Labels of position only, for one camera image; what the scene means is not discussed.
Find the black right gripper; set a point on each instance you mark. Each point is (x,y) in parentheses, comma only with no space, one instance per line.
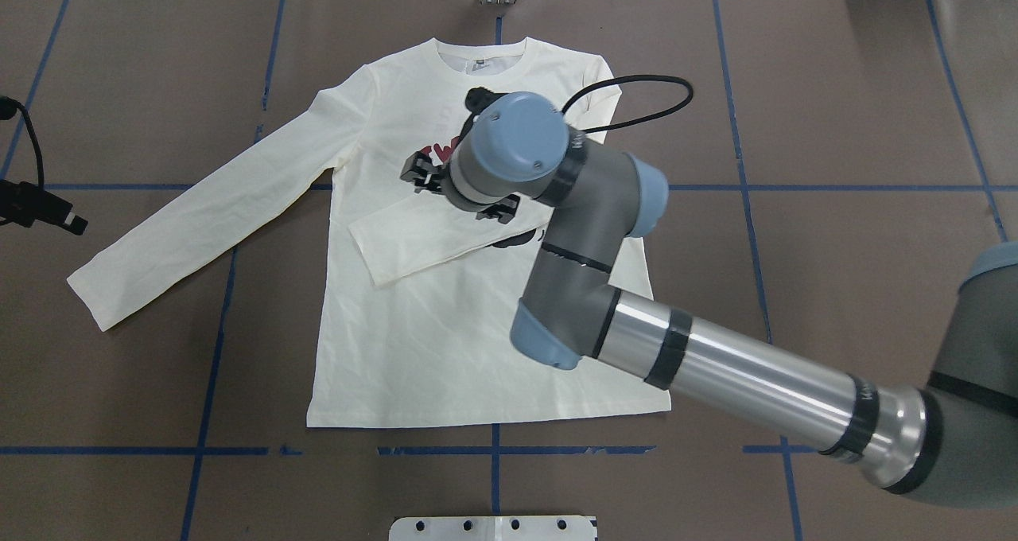
(419,168)

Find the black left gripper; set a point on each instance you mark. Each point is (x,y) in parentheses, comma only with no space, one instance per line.
(36,204)

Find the cream long-sleeve cat shirt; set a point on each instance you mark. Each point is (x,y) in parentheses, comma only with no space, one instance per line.
(419,296)

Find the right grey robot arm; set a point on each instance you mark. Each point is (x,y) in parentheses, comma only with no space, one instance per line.
(950,441)

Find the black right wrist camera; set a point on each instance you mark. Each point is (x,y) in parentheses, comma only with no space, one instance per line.
(479,99)

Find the white camera mast base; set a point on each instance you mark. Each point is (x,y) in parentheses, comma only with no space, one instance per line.
(540,527)

